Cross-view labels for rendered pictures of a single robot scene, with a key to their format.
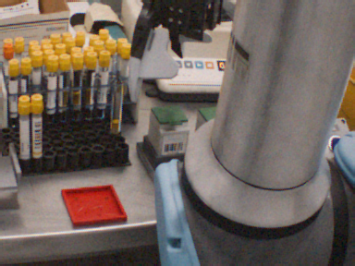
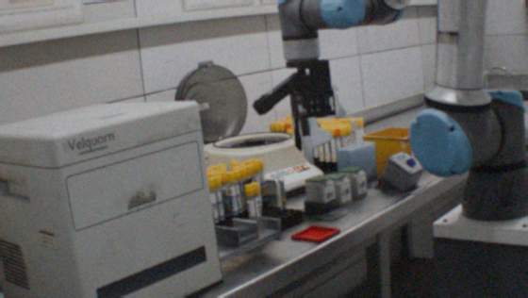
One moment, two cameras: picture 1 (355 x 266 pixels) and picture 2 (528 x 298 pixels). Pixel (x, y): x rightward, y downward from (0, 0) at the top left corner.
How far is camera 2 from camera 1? 0.82 m
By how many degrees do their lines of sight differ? 34
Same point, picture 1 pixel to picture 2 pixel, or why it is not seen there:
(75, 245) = (325, 255)
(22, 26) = not seen: hidden behind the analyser
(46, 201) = (288, 243)
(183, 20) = (320, 107)
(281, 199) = (481, 92)
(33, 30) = not seen: hidden behind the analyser
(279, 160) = (476, 73)
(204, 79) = (294, 179)
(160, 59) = (319, 133)
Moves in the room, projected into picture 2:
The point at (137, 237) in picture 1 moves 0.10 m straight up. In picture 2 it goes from (349, 241) to (345, 191)
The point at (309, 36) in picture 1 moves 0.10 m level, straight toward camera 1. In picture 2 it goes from (478, 14) to (513, 13)
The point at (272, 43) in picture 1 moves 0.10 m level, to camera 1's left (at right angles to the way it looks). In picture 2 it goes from (467, 23) to (422, 25)
